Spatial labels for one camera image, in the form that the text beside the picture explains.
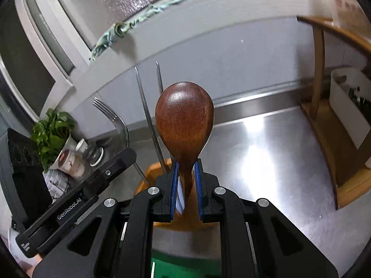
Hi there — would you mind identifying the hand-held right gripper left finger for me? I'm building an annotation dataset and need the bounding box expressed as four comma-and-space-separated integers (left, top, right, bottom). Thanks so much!
33, 159, 179, 278

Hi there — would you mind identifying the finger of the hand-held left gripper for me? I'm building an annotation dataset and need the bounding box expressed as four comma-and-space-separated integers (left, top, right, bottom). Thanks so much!
83, 148, 137, 197

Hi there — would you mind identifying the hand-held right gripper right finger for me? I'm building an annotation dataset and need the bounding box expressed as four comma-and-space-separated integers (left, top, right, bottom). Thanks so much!
194, 159, 339, 278

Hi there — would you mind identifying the wooden utensil holder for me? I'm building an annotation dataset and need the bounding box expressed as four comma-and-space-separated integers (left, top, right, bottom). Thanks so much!
134, 162, 222, 234

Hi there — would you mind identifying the brown wooden spoon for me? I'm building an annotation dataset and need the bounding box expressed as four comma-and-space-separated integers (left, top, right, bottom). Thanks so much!
155, 82, 215, 200

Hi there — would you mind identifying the white saucer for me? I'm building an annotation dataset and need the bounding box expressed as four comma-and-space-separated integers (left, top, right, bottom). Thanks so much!
90, 147, 104, 167

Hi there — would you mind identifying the printed paper sheet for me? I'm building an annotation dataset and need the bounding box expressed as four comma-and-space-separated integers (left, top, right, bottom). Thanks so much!
43, 168, 80, 205

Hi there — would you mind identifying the clear glass cup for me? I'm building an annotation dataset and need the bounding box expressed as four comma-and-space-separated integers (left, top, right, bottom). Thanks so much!
84, 141, 100, 163

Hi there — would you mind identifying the metal fork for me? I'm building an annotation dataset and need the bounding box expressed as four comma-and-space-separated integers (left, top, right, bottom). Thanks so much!
93, 97, 150, 186

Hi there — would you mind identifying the metal chopstick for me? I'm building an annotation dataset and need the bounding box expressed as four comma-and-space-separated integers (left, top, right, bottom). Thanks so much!
155, 61, 164, 96
134, 66, 169, 174

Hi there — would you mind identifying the pink garment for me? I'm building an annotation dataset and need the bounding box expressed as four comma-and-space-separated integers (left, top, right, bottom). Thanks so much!
9, 227, 39, 277

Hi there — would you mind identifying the potted green plant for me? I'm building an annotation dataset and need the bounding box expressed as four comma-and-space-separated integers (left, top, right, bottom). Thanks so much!
30, 108, 77, 173

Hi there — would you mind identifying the green patterned cloth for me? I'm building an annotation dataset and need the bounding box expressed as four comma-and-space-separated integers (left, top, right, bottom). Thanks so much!
89, 0, 209, 62

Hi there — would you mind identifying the white plastic container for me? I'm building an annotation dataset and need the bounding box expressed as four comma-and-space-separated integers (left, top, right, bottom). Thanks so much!
330, 67, 371, 149

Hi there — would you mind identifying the wooden rack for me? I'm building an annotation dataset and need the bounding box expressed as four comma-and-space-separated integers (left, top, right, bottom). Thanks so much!
296, 16, 371, 210

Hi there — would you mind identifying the frosted window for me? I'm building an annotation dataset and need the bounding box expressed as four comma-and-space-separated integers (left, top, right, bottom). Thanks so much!
46, 0, 261, 50

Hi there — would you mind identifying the black kitchen tool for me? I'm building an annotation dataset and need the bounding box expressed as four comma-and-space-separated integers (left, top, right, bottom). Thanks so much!
348, 86, 371, 106

